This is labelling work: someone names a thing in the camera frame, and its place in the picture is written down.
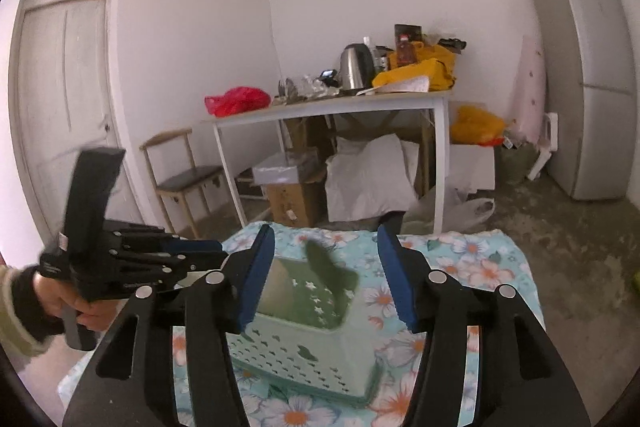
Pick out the floral blue blanket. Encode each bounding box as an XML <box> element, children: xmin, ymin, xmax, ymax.
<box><xmin>57</xmin><ymin>227</ymin><xmax>544</xmax><ymax>427</ymax></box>

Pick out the white cloth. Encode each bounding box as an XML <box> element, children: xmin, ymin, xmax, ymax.
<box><xmin>325</xmin><ymin>136</ymin><xmax>421</xmax><ymax>223</ymax></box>

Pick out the clear plastic bag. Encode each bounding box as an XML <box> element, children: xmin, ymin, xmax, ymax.
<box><xmin>404</xmin><ymin>191</ymin><xmax>496</xmax><ymax>236</ymax></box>

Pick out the mint green utensil holder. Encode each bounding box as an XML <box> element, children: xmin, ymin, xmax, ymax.
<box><xmin>227</xmin><ymin>256</ymin><xmax>384</xmax><ymax>409</ymax></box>

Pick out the white box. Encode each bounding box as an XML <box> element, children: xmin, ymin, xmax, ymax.
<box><xmin>447</xmin><ymin>141</ymin><xmax>496</xmax><ymax>196</ymax></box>

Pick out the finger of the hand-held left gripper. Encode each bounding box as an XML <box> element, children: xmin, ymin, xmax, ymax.
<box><xmin>104</xmin><ymin>221</ymin><xmax>225</xmax><ymax>259</ymax></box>
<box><xmin>106</xmin><ymin>251</ymin><xmax>229</xmax><ymax>300</ymax></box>

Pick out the person's left hand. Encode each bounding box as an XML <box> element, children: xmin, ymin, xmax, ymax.
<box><xmin>32</xmin><ymin>267</ymin><xmax>119</xmax><ymax>333</ymax></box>

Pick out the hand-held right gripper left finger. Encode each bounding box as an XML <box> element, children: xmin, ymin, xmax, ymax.
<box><xmin>62</xmin><ymin>224</ymin><xmax>277</xmax><ymax>427</ymax></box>

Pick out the white door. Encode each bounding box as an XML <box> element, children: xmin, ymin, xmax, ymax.
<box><xmin>9</xmin><ymin>0</ymin><xmax>152</xmax><ymax>254</ymax></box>

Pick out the silver refrigerator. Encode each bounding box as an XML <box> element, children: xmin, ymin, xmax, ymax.
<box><xmin>527</xmin><ymin>0</ymin><xmax>640</xmax><ymax>201</ymax></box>

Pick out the brown box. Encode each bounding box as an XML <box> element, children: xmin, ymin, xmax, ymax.
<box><xmin>393</xmin><ymin>24</ymin><xmax>426</xmax><ymax>64</ymax></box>

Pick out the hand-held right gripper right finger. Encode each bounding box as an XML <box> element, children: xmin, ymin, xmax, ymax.
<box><xmin>377</xmin><ymin>224</ymin><xmax>592</xmax><ymax>427</ymax></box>

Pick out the steel electric kettle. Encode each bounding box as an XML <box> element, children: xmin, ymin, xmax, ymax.
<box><xmin>338</xmin><ymin>42</ymin><xmax>376</xmax><ymax>90</ymax></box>

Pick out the white table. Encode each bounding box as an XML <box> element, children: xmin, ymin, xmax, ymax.
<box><xmin>200</xmin><ymin>89</ymin><xmax>454</xmax><ymax>236</ymax></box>

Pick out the white-topped cardboard box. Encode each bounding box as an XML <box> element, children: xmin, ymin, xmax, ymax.
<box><xmin>252</xmin><ymin>148</ymin><xmax>329</xmax><ymax>229</ymax></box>

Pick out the wooden chair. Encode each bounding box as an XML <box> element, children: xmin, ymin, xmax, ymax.
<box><xmin>139</xmin><ymin>129</ymin><xmax>227</xmax><ymax>239</ymax></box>

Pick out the yellow bag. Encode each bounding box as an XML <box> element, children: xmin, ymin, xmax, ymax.
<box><xmin>372</xmin><ymin>44</ymin><xmax>457</xmax><ymax>93</ymax></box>

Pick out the orange plastic bag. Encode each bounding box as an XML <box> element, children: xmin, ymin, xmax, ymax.
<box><xmin>449</xmin><ymin>105</ymin><xmax>509</xmax><ymax>147</ymax></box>

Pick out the red plastic bag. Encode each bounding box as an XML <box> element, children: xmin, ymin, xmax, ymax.
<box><xmin>203</xmin><ymin>86</ymin><xmax>272</xmax><ymax>118</ymax></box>

